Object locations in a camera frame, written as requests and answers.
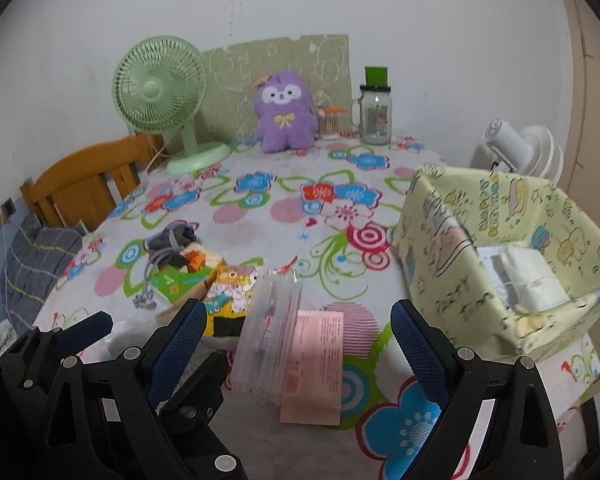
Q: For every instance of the green cardboard box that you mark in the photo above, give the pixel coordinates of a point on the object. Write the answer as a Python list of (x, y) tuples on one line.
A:
[(172, 285)]

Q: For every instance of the grey plaid blanket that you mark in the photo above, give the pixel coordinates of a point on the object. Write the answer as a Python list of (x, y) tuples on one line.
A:
[(35, 260)]

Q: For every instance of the grey earphones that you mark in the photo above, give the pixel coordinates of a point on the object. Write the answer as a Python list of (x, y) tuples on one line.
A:
[(145, 280)]

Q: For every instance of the toothpick jar with orange lid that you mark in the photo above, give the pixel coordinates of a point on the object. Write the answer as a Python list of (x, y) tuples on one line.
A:
[(329, 125)]

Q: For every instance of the green table fan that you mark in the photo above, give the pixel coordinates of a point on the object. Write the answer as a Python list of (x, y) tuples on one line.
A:
[(155, 85)]

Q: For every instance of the yellow cartoon pouch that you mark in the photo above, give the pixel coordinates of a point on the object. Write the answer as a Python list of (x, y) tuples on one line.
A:
[(230, 285)]

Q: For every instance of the small orange toy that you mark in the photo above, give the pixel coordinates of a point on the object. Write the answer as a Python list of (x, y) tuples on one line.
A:
[(196, 259)]

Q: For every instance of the white tissue pack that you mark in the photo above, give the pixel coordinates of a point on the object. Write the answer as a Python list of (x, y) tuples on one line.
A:
[(530, 275)]

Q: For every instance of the yellow patterned fabric box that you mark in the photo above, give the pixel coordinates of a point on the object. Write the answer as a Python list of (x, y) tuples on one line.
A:
[(440, 270)]

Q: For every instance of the white fan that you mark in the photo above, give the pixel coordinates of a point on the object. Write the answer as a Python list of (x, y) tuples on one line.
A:
[(510, 147)]

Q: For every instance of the purple plush toy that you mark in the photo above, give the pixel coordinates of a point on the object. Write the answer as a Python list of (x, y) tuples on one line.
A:
[(282, 120)]

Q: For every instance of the pink paper sheet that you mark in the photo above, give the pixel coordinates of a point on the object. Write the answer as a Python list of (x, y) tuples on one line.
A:
[(315, 360)]

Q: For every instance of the glass jar with green lid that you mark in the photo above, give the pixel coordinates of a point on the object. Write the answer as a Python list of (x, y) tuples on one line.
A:
[(375, 120)]

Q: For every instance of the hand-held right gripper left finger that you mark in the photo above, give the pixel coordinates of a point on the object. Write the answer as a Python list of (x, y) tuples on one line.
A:
[(177, 345)]

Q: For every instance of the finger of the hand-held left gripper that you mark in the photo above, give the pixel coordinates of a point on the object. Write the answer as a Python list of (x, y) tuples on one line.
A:
[(195, 400), (82, 330)]

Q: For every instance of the clear plastic bag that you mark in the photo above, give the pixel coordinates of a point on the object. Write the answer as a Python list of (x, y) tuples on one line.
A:
[(265, 340)]

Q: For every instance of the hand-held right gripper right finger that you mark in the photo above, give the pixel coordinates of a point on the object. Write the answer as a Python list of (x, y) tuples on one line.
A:
[(420, 350)]

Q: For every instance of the beige patterned board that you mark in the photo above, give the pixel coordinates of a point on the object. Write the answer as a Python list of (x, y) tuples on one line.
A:
[(230, 90)]

